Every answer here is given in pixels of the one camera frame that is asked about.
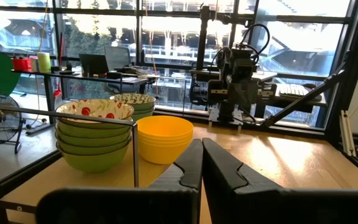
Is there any red floral green-sided bowl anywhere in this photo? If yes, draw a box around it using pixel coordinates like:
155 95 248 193
55 98 135 130
55 130 133 148
55 138 133 156
55 123 133 139
57 145 131 174

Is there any black aluminium rig frame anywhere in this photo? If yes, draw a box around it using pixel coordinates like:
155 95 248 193
152 0 358 184

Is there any red container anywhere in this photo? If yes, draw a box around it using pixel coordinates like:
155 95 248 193
12 57 32 72

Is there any yellow plastic bowl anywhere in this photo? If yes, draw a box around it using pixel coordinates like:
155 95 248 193
137 134 194 144
137 138 193 148
136 115 195 140
138 141 193 166

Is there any wooden shelf with black frame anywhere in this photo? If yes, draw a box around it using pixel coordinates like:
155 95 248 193
0 74 188 224

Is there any black laptop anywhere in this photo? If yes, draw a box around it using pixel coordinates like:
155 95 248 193
78 53 110 77

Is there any black vertical pole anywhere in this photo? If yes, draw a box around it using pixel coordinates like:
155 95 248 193
196 5 252 72

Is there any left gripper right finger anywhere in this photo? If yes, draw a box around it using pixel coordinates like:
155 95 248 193
202 138 358 224

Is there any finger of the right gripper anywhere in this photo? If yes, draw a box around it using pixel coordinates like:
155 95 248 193
243 83 259 107
228 83 244 107

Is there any grey office chair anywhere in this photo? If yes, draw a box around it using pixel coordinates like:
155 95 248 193
104 46 132 72

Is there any silver aluminium strip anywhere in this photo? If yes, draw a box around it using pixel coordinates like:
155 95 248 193
339 110 357 157

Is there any yellow-green cylinder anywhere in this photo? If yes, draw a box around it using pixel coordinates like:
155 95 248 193
37 52 52 73

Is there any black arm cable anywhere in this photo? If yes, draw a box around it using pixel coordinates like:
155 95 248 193
239 23 271 65

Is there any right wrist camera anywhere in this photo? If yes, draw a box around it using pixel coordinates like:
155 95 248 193
232 57 256 82

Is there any white keyboard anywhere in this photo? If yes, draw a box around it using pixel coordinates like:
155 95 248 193
277 83 310 98

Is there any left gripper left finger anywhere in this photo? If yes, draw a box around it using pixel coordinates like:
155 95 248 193
35 139 204 224

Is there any black desk leg frame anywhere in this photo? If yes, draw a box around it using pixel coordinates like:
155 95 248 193
11 68 155 136

